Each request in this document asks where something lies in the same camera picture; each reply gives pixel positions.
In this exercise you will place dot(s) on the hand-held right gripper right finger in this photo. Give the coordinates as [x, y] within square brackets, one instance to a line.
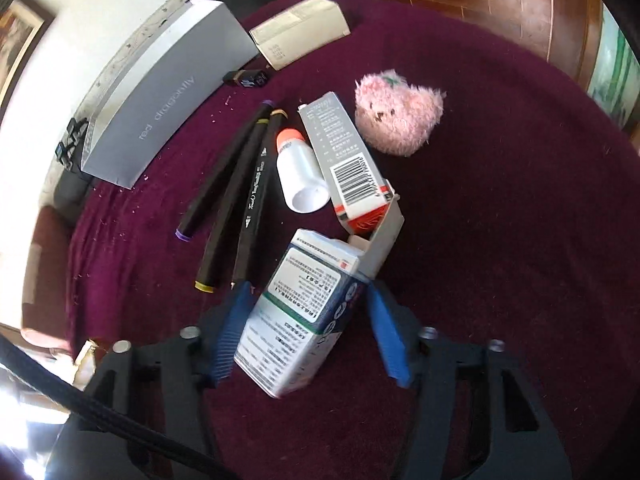
[390, 340]

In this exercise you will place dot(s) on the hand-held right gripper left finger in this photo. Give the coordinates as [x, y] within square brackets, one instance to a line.
[232, 330]

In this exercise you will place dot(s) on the white green medicine carton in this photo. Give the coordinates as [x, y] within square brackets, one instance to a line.
[290, 320]

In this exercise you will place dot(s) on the yellow-capped black marker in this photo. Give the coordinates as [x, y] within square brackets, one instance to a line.
[232, 205]

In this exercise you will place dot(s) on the white gold-rimmed tray box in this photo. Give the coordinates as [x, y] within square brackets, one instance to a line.
[90, 360]

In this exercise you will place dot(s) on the tan-capped printed black marker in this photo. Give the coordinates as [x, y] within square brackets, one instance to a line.
[257, 185]

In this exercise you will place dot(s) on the purple-capped black marker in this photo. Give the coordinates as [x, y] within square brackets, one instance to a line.
[220, 175]

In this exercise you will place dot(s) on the white bottle with orange cap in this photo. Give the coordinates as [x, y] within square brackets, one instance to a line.
[300, 170]

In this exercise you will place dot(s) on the white carton with orange end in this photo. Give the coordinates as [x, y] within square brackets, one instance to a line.
[345, 160]

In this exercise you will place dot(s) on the pink plush toy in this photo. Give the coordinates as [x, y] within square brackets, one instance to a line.
[400, 115]

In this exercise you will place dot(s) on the brown armchair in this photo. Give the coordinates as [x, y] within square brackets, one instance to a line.
[47, 260]

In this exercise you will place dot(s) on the grey shoe box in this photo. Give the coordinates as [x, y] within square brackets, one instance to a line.
[165, 110]

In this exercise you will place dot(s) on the black clamp gadget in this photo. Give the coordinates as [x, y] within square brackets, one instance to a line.
[77, 130]
[65, 155]

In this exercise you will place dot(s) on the small black rectangular object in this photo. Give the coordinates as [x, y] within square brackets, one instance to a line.
[247, 79]

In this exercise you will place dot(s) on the small cream carton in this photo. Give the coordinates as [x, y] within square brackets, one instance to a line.
[295, 30]

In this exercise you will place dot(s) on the green white panel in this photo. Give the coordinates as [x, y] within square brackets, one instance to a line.
[615, 70]

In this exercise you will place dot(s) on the framed wall picture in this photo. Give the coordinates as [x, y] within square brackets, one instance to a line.
[20, 45]

